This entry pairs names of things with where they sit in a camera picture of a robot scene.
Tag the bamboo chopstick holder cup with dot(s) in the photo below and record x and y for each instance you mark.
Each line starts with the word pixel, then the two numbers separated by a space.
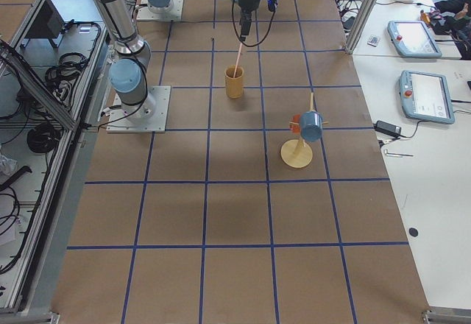
pixel 234 81

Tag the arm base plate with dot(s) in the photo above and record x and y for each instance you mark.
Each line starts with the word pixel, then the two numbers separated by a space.
pixel 151 116
pixel 160 10

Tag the wooden mug tree stand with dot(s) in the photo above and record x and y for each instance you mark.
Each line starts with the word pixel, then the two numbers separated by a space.
pixel 297 153

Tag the near teach pendant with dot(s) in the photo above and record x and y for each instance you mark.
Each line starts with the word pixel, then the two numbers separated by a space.
pixel 425 96

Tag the aluminium frame post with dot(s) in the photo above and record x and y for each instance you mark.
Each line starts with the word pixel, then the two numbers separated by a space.
pixel 358 26

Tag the orange cup on stand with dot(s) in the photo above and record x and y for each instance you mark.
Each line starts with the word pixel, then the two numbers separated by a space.
pixel 294 124

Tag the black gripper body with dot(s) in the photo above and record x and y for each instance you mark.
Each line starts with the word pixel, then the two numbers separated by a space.
pixel 249 4

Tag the black power adapter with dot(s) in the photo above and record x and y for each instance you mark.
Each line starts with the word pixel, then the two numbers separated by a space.
pixel 387 128

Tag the teach pendant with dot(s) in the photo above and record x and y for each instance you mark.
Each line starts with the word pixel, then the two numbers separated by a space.
pixel 412 39
pixel 425 96

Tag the blue mug on stand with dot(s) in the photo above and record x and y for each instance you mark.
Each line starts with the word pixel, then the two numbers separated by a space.
pixel 311 126

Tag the far teach pendant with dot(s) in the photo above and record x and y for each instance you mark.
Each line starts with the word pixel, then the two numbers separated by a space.
pixel 412 39

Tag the pink chopstick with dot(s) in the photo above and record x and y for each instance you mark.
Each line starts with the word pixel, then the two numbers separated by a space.
pixel 237 60

